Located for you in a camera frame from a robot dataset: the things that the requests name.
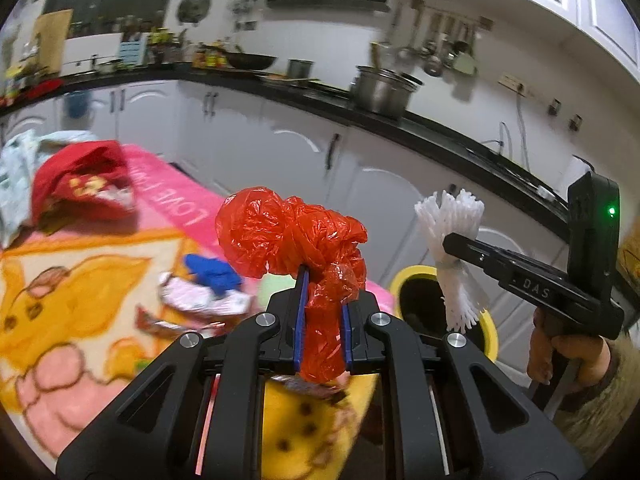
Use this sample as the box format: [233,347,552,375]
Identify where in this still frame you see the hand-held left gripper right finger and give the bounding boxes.
[341,291,587,480]

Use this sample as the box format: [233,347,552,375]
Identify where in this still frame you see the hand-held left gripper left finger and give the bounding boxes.
[56,265,310,480]

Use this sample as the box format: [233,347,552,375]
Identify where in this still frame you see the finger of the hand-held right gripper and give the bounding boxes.
[442,232,517,287]

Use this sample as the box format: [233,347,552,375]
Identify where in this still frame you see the white plastic straw bundle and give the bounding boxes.
[414,189,492,334]

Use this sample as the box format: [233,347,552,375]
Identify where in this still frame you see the red plastic bag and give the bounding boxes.
[215,186,371,386]

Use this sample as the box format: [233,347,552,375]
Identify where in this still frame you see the yellow trash bin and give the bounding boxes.
[390,265,501,367]

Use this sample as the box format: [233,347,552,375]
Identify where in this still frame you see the person's right forearm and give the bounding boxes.
[550,330,638,467]

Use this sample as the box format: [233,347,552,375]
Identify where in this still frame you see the person's right hand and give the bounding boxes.
[527,307,614,392]

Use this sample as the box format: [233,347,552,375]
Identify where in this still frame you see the light green foam piece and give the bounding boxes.
[257,274,301,311]

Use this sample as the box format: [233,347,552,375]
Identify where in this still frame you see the blue crumpled wrapper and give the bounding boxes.
[184,254,244,294]

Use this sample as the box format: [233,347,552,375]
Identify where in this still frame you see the pink white packet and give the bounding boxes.
[159,271,252,317]

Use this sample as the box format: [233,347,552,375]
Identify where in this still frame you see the red white candy wrapper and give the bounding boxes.
[137,307,227,342]

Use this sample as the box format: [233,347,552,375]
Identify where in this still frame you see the white lower kitchen cabinets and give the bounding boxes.
[0,79,566,321]

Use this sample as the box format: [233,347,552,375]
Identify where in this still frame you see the large steel pot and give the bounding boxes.
[350,65,424,121]

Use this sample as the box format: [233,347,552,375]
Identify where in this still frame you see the hanging kitchen utensils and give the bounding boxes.
[394,0,495,79]

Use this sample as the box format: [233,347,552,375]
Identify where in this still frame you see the printed blanket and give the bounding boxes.
[0,142,397,467]

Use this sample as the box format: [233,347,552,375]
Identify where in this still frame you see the black wok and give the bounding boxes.
[226,52,279,72]

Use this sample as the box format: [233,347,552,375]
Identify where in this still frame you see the red printed cloth bag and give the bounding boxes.
[31,141,138,226]

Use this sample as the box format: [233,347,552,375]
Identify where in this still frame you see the condiment bottles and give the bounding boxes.
[192,42,229,69]

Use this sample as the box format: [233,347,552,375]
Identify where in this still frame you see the blue bucket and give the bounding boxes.
[64,90,91,120]

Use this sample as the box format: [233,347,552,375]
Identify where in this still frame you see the white green plastic bag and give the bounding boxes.
[0,129,42,250]

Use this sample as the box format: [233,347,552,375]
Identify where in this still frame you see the steel lid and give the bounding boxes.
[177,0,211,26]

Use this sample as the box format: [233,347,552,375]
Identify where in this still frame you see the wooden cutting board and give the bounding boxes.
[33,10,74,70]

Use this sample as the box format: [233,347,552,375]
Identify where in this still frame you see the power cable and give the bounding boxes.
[482,97,533,171]

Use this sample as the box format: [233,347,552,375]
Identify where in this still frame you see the wall socket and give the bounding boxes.
[499,74,532,99]

